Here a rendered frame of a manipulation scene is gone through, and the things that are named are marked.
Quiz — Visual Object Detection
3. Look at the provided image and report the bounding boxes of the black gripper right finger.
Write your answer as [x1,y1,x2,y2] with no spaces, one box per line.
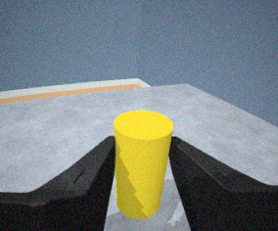
[169,136,278,231]

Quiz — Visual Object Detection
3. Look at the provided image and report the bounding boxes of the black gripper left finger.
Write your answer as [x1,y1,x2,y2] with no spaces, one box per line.
[0,136,116,231]

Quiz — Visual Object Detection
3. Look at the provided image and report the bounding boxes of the yellow cylinder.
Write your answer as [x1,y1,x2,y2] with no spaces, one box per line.
[115,111,174,219]

